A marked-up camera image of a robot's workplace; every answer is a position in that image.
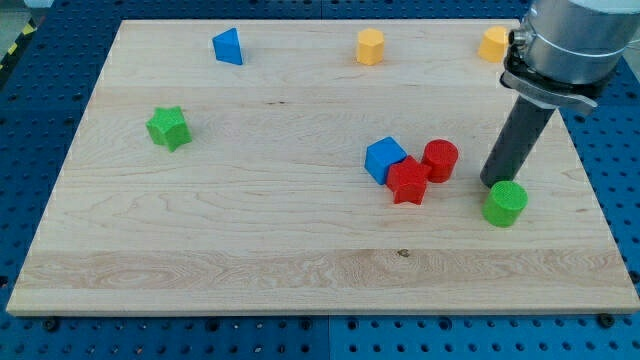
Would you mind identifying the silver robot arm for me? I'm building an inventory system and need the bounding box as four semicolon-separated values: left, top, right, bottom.
501;0;639;115

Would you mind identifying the blue cube block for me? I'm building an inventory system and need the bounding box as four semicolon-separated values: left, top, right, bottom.
364;137;407;185

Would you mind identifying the red star block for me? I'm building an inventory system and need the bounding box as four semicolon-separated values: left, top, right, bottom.
386;155;431;205

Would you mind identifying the light wooden board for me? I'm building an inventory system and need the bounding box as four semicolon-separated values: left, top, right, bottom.
7;20;639;317

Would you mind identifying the red cylinder block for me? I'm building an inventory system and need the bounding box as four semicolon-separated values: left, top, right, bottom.
422;139;459;183

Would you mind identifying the yellow hexagon block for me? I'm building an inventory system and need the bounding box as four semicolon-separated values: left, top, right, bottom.
356;28;385;66

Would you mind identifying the blue triangle block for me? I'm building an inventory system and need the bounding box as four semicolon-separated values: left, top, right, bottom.
212;28;243;65

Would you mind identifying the green star block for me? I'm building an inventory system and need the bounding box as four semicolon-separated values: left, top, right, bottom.
145;106;192;152

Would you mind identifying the green cylinder block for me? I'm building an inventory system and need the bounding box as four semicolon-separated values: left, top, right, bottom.
482;181;528;227

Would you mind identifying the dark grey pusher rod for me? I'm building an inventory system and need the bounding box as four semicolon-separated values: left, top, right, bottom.
480;96;555;188

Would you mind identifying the yellow cylinder block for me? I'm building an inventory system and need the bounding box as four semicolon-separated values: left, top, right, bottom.
477;26;509;63

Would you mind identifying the black bolt left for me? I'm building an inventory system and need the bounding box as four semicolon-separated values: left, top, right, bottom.
41;317;60;332

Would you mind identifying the black bolt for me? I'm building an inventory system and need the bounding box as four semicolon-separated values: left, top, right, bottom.
41;317;60;332
597;313;616;329

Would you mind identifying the black bolt right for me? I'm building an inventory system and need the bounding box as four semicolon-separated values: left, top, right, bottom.
597;313;616;329

